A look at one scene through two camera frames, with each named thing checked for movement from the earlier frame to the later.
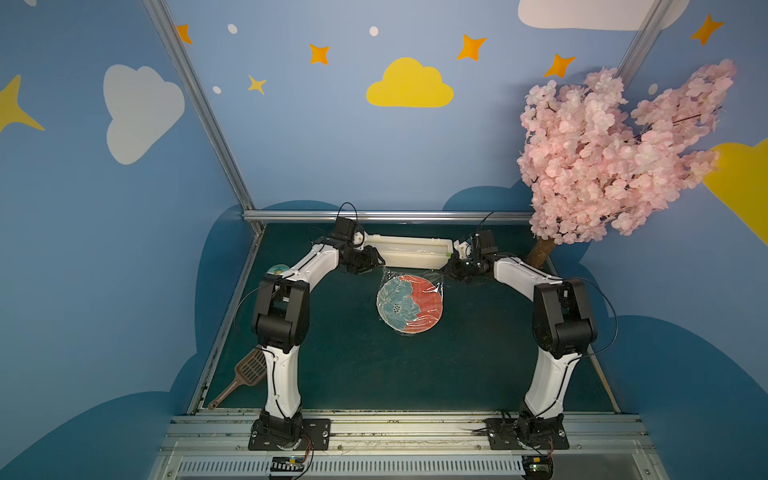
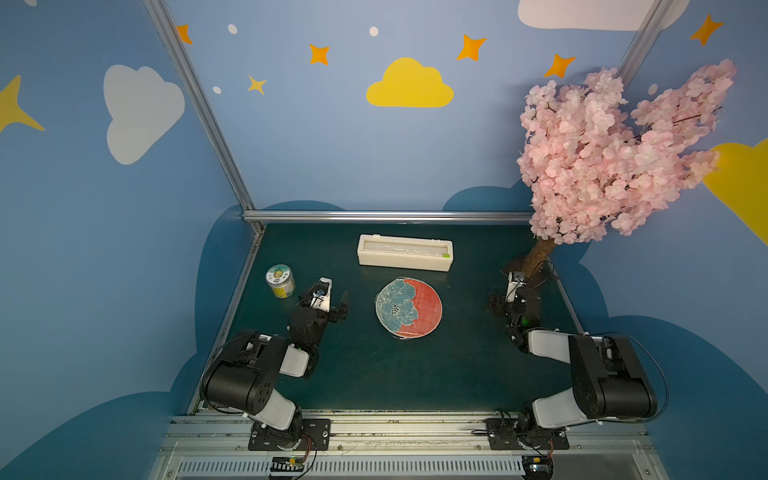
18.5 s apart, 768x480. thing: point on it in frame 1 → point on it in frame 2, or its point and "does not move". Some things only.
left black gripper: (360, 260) → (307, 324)
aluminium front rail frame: (215, 447) does not move
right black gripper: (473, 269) → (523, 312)
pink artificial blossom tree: (598, 166) does not move
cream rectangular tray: (411, 252) does not move
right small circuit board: (537, 467) does not move
